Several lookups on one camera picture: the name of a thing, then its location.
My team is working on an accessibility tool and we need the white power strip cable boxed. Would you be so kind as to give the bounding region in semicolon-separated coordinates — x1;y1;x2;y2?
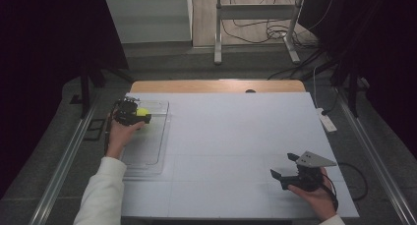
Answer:
312;65;322;109

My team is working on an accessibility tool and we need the tangle of black floor cables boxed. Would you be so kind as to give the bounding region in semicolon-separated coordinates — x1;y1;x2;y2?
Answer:
220;0;321;50

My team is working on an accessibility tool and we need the clear plastic tray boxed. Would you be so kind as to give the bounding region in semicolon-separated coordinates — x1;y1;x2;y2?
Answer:
119;99;172;179

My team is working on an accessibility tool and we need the white cabinet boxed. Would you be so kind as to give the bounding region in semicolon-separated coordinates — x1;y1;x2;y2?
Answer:
104;0;194;44

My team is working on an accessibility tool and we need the white power strip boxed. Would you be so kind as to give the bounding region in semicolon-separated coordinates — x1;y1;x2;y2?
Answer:
316;107;338;134

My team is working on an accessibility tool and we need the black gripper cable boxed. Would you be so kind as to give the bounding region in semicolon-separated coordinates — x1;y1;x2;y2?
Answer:
103;109;115;154
321;161;369;211

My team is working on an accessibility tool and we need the person's right hand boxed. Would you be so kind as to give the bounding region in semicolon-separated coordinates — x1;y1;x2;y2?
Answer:
287;167;339;222

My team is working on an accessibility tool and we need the white board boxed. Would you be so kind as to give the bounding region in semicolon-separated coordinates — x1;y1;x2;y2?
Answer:
120;91;360;219

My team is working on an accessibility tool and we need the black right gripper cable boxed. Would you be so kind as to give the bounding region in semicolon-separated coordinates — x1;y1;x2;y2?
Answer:
321;161;369;211

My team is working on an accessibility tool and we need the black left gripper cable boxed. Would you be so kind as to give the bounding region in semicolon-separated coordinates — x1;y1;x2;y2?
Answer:
103;109;115;154

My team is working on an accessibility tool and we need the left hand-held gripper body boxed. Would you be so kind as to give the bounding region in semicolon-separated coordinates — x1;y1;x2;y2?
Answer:
112;95;142;127

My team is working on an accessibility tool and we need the person's left hand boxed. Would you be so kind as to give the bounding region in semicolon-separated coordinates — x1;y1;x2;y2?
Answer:
105;112;147;160

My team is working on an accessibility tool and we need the black stand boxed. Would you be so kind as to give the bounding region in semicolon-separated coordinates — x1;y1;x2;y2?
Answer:
79;59;134;120
329;59;362;119

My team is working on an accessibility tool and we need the wooden table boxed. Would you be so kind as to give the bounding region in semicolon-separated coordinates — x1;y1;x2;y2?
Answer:
130;80;307;94

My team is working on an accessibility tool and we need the black floor frame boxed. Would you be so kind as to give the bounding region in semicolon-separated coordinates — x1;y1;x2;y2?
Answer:
83;118;107;141

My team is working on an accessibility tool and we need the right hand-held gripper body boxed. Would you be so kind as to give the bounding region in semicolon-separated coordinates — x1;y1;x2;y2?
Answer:
280;150;338;193

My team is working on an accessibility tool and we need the grey metal stand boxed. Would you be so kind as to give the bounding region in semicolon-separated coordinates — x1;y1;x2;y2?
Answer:
213;0;307;66

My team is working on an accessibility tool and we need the aluminium floor rail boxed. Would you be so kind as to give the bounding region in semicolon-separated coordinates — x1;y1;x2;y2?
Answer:
334;86;417;225
29;96;101;225

